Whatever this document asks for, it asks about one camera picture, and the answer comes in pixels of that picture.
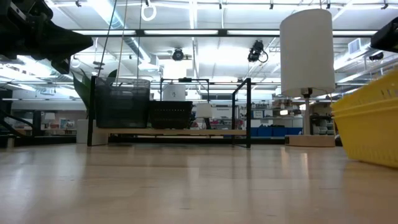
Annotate white shade table lamp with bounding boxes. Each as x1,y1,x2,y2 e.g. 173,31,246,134
279,8,336,147

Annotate wooden shelf with black frame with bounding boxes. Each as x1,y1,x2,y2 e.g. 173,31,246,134
86,75,252,149

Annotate thin pale hanging cord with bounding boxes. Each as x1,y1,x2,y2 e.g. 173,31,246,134
116,0,128,78

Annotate white hanging ring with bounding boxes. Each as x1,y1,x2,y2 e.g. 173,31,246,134
141,0,157,22

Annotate black overhead light bar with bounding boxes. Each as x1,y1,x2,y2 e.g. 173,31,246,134
71,29,379,37

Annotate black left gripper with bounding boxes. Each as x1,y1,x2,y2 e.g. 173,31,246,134
0,0,93,75

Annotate large clear grey plastic bin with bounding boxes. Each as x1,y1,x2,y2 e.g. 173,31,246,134
95,77,151,127

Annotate white ceiling vent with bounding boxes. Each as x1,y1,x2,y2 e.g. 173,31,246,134
348,38,361,55

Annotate blue storage bins row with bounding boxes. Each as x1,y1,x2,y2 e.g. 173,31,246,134
250,126,303,138

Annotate green plant in white pot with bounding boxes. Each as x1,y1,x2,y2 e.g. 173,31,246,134
72,68,118,146

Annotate black aluminium rail frame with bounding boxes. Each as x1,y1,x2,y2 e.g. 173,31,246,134
0,90,43,147

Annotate black ceiling spotlight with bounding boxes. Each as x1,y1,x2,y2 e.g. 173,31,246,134
248,39,269,63
172,48,185,62

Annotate yellow mesh plastic basket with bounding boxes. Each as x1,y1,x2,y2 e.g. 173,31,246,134
331,70,398,169

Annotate black hanging cable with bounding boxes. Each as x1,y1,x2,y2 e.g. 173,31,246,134
98,0,118,77

